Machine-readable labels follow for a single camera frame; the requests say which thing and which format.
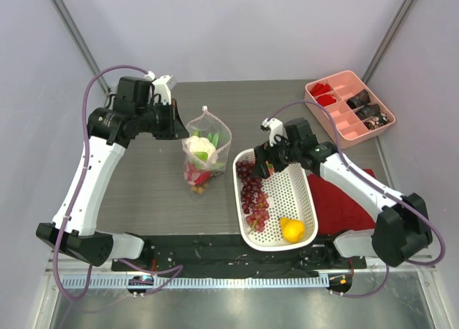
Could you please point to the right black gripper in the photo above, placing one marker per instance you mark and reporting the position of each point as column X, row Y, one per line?
column 269, row 158

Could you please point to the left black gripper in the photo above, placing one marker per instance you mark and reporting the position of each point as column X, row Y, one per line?
column 175, row 128

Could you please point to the clear pink-dotted zip bag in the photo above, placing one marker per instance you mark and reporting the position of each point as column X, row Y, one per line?
column 207, row 122

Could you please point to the white cauliflower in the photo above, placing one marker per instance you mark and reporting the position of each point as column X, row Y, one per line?
column 202, row 148

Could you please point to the pink dragon fruit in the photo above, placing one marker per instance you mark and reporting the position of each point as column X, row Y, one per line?
column 197, row 172

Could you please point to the yellow-brown longan bunch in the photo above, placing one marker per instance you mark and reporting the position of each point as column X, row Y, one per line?
column 200, row 189

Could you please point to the orange peach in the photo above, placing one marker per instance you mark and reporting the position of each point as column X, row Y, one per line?
column 270, row 168

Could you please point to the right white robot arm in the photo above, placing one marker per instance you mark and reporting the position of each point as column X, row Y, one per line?
column 401, row 229

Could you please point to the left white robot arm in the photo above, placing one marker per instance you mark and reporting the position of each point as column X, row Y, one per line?
column 140, row 105

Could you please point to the white perforated plastic basket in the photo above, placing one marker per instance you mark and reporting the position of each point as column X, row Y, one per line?
column 288, row 196

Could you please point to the dark purple grape bunch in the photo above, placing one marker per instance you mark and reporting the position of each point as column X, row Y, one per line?
column 251, row 195

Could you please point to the red grape bunch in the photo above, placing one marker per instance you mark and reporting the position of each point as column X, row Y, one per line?
column 256, row 213

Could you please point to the red pieces upper compartment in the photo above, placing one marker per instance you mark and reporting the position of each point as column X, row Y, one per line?
column 320, row 88

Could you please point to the yellow lemon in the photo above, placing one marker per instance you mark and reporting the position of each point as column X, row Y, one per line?
column 292, row 230

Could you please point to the red cloth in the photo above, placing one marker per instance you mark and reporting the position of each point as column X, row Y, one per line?
column 336, row 212

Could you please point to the pink divided tray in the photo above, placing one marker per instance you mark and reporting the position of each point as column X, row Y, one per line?
column 350, row 129

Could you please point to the dark patterned cup upper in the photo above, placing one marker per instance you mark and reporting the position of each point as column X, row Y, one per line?
column 362, row 98

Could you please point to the dark patterned cup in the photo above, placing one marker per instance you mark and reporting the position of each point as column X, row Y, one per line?
column 372, row 116
column 362, row 98

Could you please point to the dark patterned cup lower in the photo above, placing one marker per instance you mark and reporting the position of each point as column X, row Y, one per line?
column 372, row 116

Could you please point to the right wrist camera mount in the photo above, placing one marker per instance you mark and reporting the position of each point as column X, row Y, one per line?
column 275, row 129

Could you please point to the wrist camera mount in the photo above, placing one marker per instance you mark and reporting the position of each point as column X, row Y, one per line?
column 162, row 87
column 275, row 129

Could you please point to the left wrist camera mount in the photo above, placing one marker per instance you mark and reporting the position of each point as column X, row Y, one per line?
column 162, row 87

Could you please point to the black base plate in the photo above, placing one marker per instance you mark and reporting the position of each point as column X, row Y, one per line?
column 227, row 256

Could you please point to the white slotted cable duct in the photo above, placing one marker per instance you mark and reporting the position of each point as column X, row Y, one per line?
column 139, row 282

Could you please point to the left aluminium frame post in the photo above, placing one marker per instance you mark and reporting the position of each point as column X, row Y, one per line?
column 78, row 39

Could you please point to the aluminium frame post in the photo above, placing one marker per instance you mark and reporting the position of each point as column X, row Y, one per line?
column 394, row 27
column 78, row 39

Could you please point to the right aluminium frame post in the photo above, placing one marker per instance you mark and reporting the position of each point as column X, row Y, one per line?
column 394, row 27

